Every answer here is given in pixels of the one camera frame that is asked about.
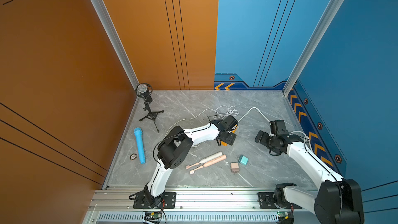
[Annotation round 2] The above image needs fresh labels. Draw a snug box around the white USB cable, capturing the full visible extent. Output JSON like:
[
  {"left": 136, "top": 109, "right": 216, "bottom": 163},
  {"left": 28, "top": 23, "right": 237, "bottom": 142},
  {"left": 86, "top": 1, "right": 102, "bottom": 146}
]
[{"left": 189, "top": 105, "right": 239, "bottom": 122}]

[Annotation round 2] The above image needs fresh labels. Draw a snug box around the green circuit board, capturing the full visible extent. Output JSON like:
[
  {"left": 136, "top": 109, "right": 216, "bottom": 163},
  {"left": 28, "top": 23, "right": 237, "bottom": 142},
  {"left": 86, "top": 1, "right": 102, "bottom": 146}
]
[
  {"left": 143, "top": 212, "right": 163, "bottom": 224},
  {"left": 276, "top": 212, "right": 294, "bottom": 224}
]

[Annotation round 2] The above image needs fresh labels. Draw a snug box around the black microphone on tripod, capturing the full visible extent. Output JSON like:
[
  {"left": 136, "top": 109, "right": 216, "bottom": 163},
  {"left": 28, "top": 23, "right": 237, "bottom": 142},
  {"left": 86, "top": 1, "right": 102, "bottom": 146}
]
[{"left": 135, "top": 83, "right": 164, "bottom": 133}]

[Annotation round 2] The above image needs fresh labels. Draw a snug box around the orange power strip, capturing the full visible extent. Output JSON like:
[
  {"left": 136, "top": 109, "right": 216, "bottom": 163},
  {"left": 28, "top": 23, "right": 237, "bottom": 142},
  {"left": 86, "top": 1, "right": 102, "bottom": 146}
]
[{"left": 216, "top": 125, "right": 238, "bottom": 146}]

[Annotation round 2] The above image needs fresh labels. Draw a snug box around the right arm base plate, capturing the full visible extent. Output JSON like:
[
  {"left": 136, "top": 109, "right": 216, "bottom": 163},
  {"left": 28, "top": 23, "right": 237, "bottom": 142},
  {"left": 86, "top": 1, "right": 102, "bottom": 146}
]
[{"left": 258, "top": 192, "right": 290, "bottom": 209}]

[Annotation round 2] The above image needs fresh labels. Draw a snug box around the aluminium rail frame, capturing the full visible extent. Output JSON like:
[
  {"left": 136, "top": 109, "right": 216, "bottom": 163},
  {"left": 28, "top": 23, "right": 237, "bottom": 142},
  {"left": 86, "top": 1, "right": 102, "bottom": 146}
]
[{"left": 83, "top": 187, "right": 318, "bottom": 224}]

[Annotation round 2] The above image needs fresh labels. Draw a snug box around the pink electric toothbrush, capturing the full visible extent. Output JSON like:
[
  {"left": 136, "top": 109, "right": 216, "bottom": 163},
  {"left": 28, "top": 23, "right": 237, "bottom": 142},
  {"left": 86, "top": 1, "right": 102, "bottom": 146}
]
[{"left": 190, "top": 155, "right": 227, "bottom": 174}]

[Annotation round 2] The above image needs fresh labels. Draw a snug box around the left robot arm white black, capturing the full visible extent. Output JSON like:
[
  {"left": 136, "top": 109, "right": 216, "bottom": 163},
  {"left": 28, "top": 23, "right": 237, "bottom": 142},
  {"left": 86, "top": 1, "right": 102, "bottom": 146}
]
[{"left": 143, "top": 115, "right": 238, "bottom": 207}]

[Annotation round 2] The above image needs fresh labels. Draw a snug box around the teal charger adapter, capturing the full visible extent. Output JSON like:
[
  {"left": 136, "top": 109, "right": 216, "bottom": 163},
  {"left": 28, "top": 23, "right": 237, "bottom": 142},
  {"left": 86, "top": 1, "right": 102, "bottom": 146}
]
[{"left": 238, "top": 155, "right": 248, "bottom": 165}]

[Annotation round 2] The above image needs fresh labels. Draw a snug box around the small round brown object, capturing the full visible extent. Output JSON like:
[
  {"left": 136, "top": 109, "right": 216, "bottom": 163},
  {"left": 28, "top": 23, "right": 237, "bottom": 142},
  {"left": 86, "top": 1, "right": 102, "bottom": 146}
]
[{"left": 130, "top": 153, "right": 137, "bottom": 160}]

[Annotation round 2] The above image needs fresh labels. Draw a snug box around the white electric toothbrush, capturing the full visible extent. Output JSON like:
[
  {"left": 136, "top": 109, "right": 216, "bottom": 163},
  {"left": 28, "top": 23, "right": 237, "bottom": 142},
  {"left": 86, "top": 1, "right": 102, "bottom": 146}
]
[{"left": 186, "top": 152, "right": 223, "bottom": 169}]

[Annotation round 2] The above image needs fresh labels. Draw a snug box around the blue handheld microphone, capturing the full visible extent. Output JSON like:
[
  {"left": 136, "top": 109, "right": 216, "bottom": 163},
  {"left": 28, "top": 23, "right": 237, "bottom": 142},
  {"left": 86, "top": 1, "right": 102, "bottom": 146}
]
[{"left": 134, "top": 127, "right": 146, "bottom": 164}]

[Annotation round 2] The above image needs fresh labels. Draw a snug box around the right green circuit board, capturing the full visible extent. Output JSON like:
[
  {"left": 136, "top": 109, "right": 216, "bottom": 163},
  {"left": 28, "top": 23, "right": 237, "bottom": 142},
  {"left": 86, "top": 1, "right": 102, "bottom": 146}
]
[{"left": 276, "top": 212, "right": 294, "bottom": 224}]

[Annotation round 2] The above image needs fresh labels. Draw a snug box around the left green circuit board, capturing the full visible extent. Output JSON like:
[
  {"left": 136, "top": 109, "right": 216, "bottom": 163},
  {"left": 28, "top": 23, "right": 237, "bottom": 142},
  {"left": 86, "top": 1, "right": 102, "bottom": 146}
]
[{"left": 143, "top": 212, "right": 163, "bottom": 224}]

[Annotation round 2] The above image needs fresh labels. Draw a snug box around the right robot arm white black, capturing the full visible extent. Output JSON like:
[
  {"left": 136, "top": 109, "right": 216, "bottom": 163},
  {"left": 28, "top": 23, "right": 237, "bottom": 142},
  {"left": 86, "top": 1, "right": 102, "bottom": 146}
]
[{"left": 255, "top": 120, "right": 365, "bottom": 224}]

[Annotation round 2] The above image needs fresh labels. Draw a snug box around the pink charger adapter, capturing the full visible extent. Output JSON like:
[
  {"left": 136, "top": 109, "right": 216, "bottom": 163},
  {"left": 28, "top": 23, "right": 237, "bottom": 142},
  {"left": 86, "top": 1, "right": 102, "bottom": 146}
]
[{"left": 230, "top": 162, "right": 240, "bottom": 173}]

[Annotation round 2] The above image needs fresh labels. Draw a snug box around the beige coiled USB cable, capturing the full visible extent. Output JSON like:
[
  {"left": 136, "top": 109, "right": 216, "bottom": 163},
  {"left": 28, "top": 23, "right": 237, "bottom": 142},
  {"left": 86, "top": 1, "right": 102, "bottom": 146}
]
[{"left": 163, "top": 118, "right": 187, "bottom": 136}]

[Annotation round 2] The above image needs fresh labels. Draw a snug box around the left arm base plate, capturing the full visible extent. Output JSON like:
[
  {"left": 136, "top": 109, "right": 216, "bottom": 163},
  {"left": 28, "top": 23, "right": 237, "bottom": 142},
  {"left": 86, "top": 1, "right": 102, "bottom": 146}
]
[{"left": 129, "top": 191, "right": 176, "bottom": 209}]

